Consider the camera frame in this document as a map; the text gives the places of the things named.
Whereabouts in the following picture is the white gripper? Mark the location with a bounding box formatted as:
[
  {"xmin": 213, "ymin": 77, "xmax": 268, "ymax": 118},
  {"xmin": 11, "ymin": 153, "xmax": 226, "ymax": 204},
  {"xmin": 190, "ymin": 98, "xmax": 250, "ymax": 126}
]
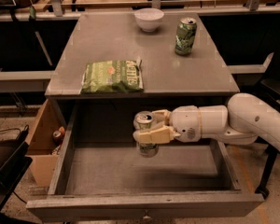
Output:
[{"xmin": 133, "ymin": 105, "xmax": 202, "ymax": 144}]

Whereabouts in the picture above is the white green 7up can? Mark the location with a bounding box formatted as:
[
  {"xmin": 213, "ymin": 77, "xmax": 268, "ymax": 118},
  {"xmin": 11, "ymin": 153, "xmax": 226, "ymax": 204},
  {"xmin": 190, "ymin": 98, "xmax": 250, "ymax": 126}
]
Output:
[{"xmin": 133, "ymin": 111, "xmax": 159, "ymax": 158}]

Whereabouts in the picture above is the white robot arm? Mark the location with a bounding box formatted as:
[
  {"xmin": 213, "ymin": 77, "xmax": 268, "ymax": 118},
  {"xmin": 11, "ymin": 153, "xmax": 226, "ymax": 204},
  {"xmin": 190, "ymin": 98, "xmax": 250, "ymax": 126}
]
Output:
[{"xmin": 133, "ymin": 93, "xmax": 280, "ymax": 152}]

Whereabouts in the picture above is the open grey top drawer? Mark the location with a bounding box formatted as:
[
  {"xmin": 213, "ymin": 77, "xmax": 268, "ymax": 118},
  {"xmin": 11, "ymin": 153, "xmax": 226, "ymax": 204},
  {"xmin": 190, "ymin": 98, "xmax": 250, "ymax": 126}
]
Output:
[{"xmin": 27, "ymin": 105, "xmax": 263, "ymax": 222}]

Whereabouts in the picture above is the green soda can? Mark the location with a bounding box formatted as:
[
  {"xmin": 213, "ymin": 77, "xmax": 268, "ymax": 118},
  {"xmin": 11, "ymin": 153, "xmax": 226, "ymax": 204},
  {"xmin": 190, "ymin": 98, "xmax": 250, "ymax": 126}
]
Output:
[{"xmin": 175, "ymin": 17, "xmax": 197, "ymax": 55}]

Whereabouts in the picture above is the can in cardboard box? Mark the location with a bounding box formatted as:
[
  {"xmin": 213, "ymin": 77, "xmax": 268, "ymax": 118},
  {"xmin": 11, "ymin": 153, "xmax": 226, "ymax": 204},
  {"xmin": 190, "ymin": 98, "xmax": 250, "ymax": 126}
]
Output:
[{"xmin": 52, "ymin": 131, "xmax": 63, "ymax": 143}]

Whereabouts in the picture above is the grey cabinet with drawers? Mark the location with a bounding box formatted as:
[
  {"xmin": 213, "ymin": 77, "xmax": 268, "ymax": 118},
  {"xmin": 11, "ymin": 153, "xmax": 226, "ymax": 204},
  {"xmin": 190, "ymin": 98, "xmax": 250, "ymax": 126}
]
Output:
[{"xmin": 46, "ymin": 10, "xmax": 239, "ymax": 109}]

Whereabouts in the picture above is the green chip bag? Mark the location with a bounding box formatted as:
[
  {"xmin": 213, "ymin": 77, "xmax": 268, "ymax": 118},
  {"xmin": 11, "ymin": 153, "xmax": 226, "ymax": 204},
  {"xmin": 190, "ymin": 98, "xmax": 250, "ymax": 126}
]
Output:
[{"xmin": 80, "ymin": 60, "xmax": 144, "ymax": 93}]

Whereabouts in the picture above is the white bowl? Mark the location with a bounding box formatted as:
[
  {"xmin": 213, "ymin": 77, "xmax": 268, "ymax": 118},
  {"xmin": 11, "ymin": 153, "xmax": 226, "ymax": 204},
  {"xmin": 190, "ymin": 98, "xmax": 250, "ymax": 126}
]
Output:
[{"xmin": 134, "ymin": 7, "xmax": 164, "ymax": 32}]

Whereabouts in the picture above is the black office chair base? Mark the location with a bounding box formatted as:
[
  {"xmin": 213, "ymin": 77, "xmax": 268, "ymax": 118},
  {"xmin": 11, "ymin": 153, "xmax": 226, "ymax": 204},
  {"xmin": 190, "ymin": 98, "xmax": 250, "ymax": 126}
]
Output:
[{"xmin": 255, "ymin": 78, "xmax": 280, "ymax": 199}]

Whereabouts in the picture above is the cardboard box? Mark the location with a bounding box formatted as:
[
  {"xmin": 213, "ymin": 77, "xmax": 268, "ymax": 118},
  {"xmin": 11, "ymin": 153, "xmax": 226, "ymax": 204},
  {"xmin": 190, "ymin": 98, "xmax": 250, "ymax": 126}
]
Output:
[{"xmin": 26, "ymin": 100, "xmax": 65, "ymax": 187}]

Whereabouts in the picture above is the black equipment at left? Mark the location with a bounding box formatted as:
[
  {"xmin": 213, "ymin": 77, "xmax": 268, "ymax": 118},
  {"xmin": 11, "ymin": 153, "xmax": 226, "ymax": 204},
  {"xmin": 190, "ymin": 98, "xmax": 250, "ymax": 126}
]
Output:
[{"xmin": 0, "ymin": 125, "xmax": 32, "ymax": 224}]

